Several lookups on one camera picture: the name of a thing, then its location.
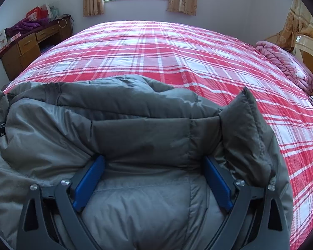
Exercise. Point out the red white plaid bed sheet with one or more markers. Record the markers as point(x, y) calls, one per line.
point(212, 65)

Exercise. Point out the grey puffer down jacket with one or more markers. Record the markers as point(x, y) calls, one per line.
point(154, 138)

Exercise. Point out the red gift bag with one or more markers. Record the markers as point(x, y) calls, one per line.
point(37, 13)

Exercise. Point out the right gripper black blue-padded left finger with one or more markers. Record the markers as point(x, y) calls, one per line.
point(37, 228)

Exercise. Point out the purple cloth on desk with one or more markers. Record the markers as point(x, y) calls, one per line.
point(24, 26)

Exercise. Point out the yellow curtain by headboard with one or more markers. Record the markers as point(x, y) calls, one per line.
point(299, 22)

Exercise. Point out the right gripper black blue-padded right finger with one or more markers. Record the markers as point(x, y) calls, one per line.
point(254, 216)

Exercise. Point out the pink folded quilt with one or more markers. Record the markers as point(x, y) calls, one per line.
point(296, 71)

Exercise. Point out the brown wooden desk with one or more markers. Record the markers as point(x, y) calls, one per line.
point(19, 54)

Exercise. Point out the white red box on desk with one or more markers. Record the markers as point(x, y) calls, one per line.
point(3, 39)

